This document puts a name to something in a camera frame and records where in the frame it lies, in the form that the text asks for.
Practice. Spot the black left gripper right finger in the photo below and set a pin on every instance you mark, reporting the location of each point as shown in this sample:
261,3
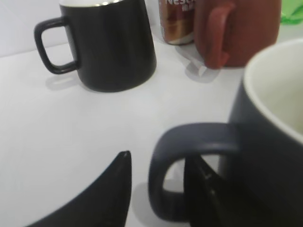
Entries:
207,195

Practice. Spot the brown-red ceramic mug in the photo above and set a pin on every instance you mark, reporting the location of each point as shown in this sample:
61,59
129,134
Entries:
228,33

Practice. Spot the green soda bottle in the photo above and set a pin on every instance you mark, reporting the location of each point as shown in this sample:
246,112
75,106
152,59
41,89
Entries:
291,12

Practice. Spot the brown coffee drink bottle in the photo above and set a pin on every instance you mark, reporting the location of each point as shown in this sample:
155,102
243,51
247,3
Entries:
177,20

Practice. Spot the black ceramic mug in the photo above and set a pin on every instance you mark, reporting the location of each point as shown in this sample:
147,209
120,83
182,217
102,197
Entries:
110,40

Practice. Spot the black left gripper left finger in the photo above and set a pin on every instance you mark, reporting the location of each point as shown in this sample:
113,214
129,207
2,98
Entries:
105,203

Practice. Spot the dark grey ceramic mug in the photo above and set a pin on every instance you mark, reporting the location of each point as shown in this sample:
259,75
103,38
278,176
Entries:
259,151

